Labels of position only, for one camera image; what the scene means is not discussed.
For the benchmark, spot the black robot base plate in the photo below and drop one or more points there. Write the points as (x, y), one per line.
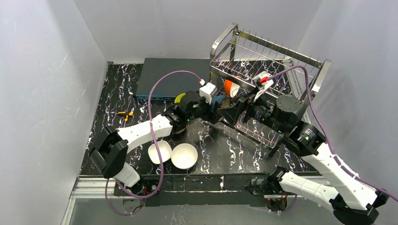
(218, 189)

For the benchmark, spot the dark teal network switch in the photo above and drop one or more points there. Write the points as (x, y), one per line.
(175, 84)

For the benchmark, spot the stainless steel dish rack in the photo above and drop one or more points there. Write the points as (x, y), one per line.
(305, 139)

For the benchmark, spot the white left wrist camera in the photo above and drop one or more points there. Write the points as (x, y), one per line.
(208, 91)

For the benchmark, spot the white square bowl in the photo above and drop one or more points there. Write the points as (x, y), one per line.
(164, 149)

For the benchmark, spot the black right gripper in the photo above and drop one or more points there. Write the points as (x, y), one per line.
(241, 109)

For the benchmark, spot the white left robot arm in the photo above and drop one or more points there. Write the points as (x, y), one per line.
(111, 146)

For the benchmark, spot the blue white patterned bowl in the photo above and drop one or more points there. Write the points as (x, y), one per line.
(179, 128)

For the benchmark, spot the yellow bowl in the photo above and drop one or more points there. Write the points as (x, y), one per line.
(179, 98)

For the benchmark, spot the orange white bowl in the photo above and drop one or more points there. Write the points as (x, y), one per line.
(231, 89)

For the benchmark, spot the white round bowl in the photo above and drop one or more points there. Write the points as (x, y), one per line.
(184, 156)

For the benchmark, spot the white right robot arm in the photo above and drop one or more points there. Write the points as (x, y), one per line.
(351, 201)

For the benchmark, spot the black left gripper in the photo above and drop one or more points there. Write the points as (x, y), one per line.
(203, 105)

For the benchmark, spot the orange black small tool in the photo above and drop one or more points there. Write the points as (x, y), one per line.
(125, 114)

